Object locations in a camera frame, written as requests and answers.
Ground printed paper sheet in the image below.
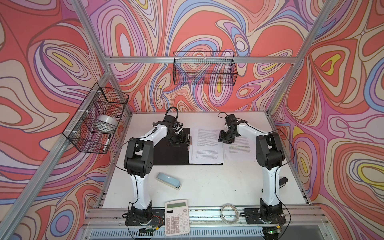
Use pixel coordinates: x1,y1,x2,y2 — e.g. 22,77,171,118
189,128,224,165

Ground white calculator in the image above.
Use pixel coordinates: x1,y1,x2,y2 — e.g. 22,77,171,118
165,200,191,237

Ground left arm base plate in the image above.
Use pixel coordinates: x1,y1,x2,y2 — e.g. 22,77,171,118
122,207,165,227

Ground black wire basket on wall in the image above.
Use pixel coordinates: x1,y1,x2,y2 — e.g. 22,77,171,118
173,51,238,86

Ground green circuit board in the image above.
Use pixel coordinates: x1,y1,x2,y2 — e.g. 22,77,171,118
139,227,159,236

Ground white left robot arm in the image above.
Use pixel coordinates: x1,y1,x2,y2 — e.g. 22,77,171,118
124,121,188,216

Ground black wire basket left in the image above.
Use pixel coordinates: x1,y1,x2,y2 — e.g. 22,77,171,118
63,83,129,154

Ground black grey stapler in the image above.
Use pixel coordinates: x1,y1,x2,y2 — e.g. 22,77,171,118
279,177,289,189

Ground blue file folder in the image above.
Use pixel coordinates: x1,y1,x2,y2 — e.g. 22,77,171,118
151,127,224,166

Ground silver tape roll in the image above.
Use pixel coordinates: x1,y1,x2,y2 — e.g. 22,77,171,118
97,115,118,127

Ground printed paper sheets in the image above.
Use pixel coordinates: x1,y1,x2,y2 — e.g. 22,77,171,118
223,136,257,162

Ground light blue stapler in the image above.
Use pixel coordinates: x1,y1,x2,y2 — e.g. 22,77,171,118
156,173,182,190

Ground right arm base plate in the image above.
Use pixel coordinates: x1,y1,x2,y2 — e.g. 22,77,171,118
240,208,287,225

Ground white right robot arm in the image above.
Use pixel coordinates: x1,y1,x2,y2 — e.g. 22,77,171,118
218,114,286,224

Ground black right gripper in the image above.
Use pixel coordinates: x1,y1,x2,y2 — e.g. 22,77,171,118
217,129,237,144

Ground coiled clear cable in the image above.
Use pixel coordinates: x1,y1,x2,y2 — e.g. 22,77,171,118
220,203,240,226

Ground white marker pen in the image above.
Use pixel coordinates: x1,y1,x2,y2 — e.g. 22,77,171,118
102,137,111,153

